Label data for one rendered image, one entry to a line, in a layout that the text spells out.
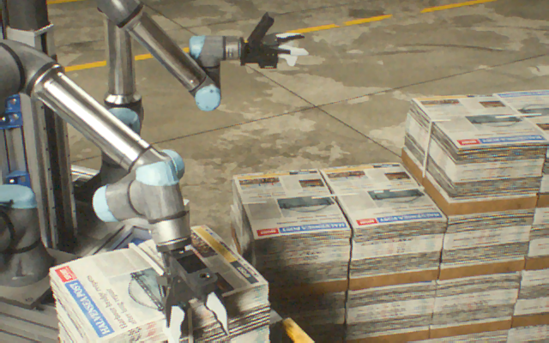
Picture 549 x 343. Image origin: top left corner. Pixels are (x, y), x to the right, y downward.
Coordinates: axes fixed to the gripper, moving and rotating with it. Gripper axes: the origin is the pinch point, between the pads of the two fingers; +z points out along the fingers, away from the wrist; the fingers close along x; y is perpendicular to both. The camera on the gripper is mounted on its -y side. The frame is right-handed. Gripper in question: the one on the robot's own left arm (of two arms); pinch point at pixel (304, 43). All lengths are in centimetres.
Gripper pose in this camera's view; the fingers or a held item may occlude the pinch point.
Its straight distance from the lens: 240.2
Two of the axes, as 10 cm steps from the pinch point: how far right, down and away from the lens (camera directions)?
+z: 10.0, -0.1, 1.0
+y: -0.5, 8.2, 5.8
